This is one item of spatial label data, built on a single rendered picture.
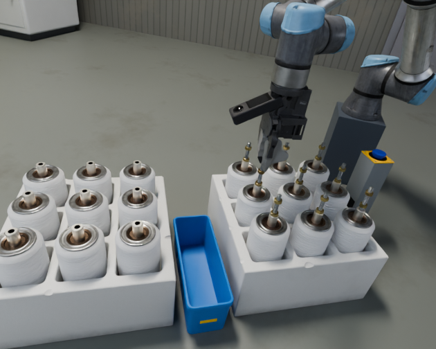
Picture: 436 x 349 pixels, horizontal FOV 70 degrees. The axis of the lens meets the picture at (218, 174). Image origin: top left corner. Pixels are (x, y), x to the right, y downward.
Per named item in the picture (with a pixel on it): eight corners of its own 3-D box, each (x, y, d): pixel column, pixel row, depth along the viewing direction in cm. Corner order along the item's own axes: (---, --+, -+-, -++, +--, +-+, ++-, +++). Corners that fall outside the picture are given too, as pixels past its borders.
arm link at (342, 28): (320, 9, 73) (290, 8, 67) (364, 19, 66) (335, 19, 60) (311, 44, 77) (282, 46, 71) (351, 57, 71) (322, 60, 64)
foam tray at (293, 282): (206, 215, 112) (212, 174, 102) (305, 209, 121) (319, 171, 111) (233, 317, 81) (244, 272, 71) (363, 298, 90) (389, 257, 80)
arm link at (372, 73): (363, 82, 131) (376, 49, 123) (394, 94, 123) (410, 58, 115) (347, 86, 124) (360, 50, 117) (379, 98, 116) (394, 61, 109)
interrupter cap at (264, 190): (267, 206, 81) (268, 204, 80) (239, 198, 82) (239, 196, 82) (271, 190, 87) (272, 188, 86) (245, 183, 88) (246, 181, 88)
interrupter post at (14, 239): (10, 239, 63) (6, 227, 61) (23, 237, 63) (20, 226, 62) (6, 248, 61) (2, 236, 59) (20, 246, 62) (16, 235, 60)
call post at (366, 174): (329, 223, 116) (360, 151, 98) (346, 222, 118) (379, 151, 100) (339, 237, 110) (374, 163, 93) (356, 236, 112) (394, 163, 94)
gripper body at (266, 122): (301, 143, 72) (315, 93, 65) (265, 142, 71) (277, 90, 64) (290, 128, 78) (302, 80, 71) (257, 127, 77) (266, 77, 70)
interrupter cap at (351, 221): (376, 230, 78) (377, 228, 77) (347, 228, 77) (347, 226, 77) (365, 210, 84) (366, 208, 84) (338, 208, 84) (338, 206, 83)
